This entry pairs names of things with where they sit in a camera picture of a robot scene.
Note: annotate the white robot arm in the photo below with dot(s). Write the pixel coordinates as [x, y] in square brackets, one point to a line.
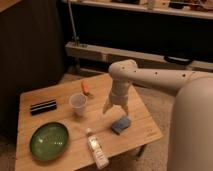
[190, 145]

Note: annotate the wooden folding table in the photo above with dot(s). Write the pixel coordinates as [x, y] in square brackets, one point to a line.
[143, 129]

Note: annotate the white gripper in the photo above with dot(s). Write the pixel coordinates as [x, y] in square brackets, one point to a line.
[118, 96]

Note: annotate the green ceramic bowl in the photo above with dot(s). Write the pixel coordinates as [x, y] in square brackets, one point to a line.
[49, 141]

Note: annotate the metal stand pole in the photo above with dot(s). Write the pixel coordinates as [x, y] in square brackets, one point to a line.
[75, 37]

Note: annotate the dark cabinet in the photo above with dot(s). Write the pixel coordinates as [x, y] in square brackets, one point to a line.
[31, 49]

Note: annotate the clear plastic bottle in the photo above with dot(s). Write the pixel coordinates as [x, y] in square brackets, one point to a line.
[98, 155]

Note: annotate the orange carrot toy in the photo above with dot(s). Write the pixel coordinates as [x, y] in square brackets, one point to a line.
[85, 88]

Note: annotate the black striped box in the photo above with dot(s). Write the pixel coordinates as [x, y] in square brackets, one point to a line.
[43, 107]

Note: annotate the white wall shelf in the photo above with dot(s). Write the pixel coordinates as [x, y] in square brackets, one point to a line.
[141, 8]

